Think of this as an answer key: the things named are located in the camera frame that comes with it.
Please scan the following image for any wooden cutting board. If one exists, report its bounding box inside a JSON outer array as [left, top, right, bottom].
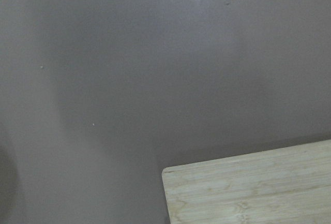
[[162, 140, 330, 223]]

